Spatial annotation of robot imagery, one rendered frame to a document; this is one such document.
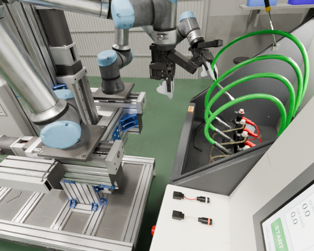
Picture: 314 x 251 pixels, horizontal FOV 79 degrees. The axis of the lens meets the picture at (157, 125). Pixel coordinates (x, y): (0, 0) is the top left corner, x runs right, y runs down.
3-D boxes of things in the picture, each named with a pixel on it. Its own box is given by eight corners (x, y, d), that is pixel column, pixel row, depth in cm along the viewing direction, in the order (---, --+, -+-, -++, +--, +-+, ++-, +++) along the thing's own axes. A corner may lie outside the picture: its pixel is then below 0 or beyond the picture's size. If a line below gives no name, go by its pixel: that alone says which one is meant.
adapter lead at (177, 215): (171, 218, 60) (171, 215, 59) (173, 212, 62) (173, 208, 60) (211, 227, 57) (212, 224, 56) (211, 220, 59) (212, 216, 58)
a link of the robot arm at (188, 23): (183, 23, 102) (196, 11, 96) (190, 41, 100) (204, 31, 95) (174, 19, 96) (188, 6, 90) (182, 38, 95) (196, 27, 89)
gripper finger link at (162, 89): (158, 98, 77) (157, 76, 71) (172, 99, 76) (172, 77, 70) (156, 102, 75) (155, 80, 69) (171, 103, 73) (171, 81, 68)
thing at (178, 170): (188, 122, 133) (189, 102, 123) (194, 122, 132) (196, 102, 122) (169, 201, 85) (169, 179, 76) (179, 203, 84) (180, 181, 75)
